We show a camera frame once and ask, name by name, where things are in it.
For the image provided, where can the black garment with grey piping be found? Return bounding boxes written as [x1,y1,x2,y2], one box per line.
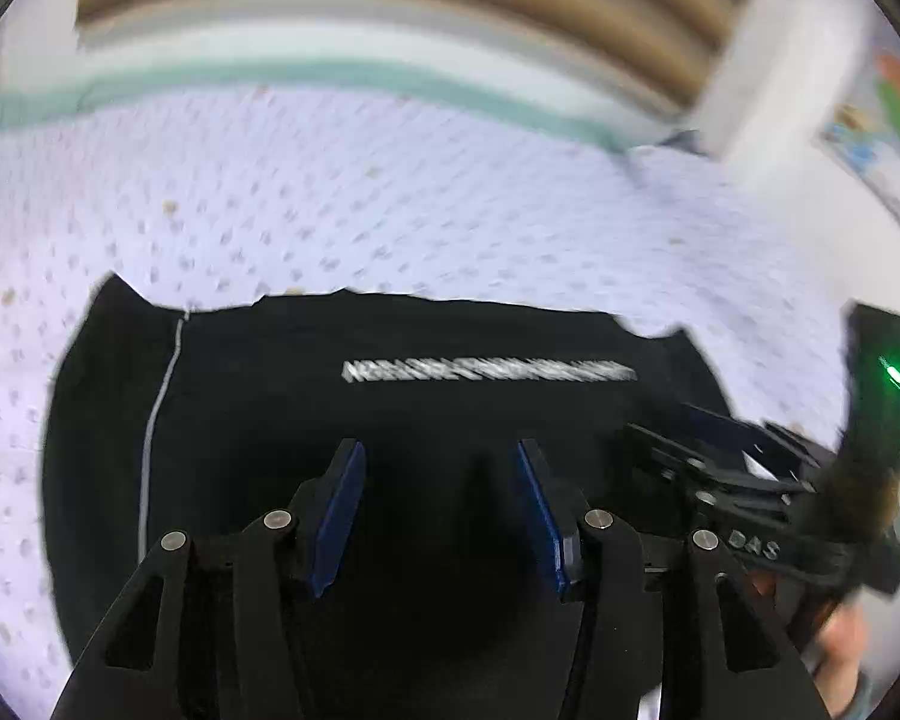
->
[41,278,728,718]

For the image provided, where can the person's right hand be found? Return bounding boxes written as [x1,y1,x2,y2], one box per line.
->
[749,567,872,720]

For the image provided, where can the mint green mattress cover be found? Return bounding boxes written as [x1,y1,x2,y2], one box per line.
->
[0,60,650,151]

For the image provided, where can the floral lilac bed quilt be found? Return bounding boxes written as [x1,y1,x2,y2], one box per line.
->
[0,86,845,718]

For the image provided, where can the colourful wall map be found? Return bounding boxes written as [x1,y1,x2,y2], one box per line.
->
[821,18,900,224]

